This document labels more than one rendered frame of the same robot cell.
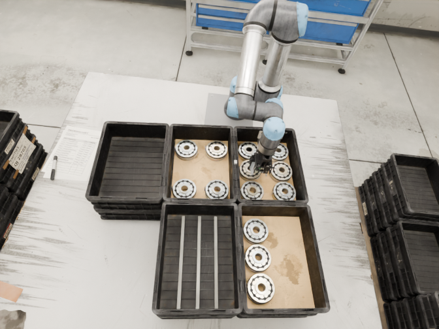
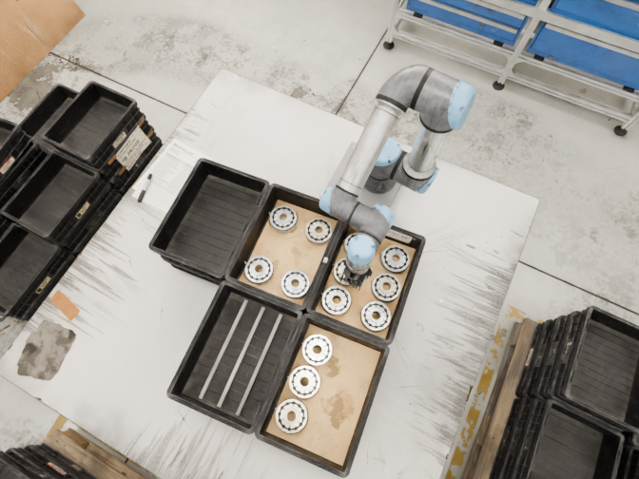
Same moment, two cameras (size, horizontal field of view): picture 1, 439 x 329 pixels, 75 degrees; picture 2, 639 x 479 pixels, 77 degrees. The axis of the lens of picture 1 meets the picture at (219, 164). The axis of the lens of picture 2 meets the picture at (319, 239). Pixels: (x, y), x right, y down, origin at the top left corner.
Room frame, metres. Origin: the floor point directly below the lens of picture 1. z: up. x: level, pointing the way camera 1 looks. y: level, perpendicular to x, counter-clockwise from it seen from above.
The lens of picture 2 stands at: (0.33, -0.27, 2.24)
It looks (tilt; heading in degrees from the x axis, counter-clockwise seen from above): 69 degrees down; 32
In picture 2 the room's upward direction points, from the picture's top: 2 degrees counter-clockwise
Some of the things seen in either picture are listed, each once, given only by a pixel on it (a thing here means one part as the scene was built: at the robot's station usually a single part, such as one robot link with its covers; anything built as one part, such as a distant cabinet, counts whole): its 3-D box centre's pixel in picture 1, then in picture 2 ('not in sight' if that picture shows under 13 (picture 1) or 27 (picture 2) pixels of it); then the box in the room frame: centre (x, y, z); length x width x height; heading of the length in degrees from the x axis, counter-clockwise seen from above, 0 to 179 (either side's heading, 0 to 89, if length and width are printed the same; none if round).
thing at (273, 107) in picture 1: (269, 113); (372, 222); (0.80, -0.16, 1.15); 0.11 x 0.11 x 0.08; 89
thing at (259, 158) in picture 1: (263, 158); (356, 270); (0.69, -0.18, 1.00); 0.09 x 0.08 x 0.12; 5
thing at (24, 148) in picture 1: (22, 153); (133, 148); (0.88, 1.23, 0.41); 0.31 x 0.02 x 0.16; 3
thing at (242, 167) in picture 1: (250, 169); (347, 271); (0.72, -0.15, 0.86); 0.10 x 0.10 x 0.01
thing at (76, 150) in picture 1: (74, 151); (171, 174); (0.76, 0.75, 0.70); 0.33 x 0.23 x 0.01; 3
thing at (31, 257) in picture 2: not in sight; (26, 274); (0.05, 1.35, 0.26); 0.40 x 0.30 x 0.23; 3
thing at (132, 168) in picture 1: (133, 165); (215, 220); (0.64, 0.38, 0.87); 0.40 x 0.30 x 0.11; 8
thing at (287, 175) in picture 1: (281, 170); (386, 286); (0.74, -0.29, 0.86); 0.10 x 0.10 x 0.01
